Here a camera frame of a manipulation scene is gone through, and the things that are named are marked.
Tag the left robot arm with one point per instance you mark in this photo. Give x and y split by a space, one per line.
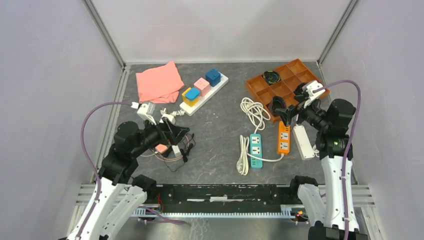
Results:
117 194

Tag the white long power strip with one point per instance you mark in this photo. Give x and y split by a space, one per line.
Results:
190 110

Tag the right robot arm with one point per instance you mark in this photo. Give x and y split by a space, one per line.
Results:
331 217

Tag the white small power strip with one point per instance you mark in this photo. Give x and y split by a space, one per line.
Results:
303 143

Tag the teal power strip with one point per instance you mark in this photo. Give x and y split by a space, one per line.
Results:
255 151

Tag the yellow cube socket adapter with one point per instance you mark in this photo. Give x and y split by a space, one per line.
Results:
191 96

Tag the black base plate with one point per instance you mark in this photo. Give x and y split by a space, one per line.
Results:
222 198

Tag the small pink charger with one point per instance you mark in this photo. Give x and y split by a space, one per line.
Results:
161 148

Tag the blue cube socket adapter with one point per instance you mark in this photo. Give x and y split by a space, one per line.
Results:
213 77

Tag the orange power strip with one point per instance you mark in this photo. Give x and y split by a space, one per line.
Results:
284 138

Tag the white usb charger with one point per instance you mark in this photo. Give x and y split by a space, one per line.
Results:
176 151

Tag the orange divided tray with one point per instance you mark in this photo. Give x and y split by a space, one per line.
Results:
291 75

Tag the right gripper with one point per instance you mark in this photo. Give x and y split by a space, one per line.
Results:
287 114

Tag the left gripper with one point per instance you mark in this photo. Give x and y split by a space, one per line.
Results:
169 132

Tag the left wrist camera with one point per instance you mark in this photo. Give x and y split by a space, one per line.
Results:
145 111

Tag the pink cube socket adapter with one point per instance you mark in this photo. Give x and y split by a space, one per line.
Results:
203 86

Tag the pink cloth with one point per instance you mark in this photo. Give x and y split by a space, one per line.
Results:
159 85

